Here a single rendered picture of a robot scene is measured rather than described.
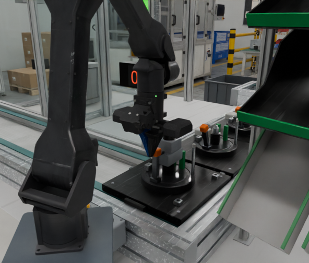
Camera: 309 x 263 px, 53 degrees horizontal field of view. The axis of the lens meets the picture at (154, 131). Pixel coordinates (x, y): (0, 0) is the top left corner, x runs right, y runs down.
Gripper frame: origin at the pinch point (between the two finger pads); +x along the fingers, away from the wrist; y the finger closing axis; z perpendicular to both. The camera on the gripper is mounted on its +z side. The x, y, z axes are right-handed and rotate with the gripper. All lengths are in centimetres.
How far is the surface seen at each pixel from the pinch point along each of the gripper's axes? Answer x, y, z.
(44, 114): 12, -76, -21
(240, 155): 12.5, 8.5, -33.3
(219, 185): 12.6, 11.8, -12.8
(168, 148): 2.9, 1.3, -5.3
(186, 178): 10.8, 5.0, -7.9
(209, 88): 31, -87, -192
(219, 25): -8, -517, -1052
